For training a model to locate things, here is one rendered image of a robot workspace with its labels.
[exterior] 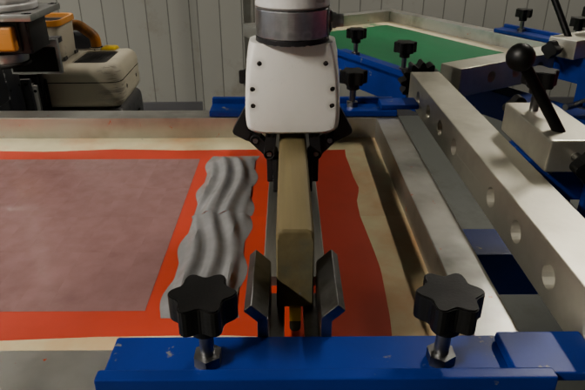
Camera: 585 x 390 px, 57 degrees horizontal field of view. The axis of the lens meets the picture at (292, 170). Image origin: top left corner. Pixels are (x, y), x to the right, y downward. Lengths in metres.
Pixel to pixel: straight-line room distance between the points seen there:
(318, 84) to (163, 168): 0.31
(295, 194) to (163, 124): 0.46
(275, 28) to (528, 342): 0.34
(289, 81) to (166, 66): 3.27
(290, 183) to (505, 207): 0.21
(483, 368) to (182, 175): 0.50
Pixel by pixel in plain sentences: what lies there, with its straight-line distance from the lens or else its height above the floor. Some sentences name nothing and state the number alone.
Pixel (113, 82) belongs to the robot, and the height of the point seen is 0.86.
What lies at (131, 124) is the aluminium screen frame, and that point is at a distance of 0.90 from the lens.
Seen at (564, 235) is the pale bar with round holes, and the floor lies 1.04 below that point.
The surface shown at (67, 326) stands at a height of 0.96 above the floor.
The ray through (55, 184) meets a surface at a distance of 0.79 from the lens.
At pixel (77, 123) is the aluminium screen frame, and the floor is 0.98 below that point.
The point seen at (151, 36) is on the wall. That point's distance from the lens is 3.77.
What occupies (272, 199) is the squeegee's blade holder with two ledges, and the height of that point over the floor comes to 1.00.
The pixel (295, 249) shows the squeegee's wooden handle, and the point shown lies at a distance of 0.42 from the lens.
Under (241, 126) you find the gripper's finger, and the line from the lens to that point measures 0.59.
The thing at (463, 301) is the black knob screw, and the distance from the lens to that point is 0.36.
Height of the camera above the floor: 1.28
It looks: 25 degrees down
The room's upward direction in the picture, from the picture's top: straight up
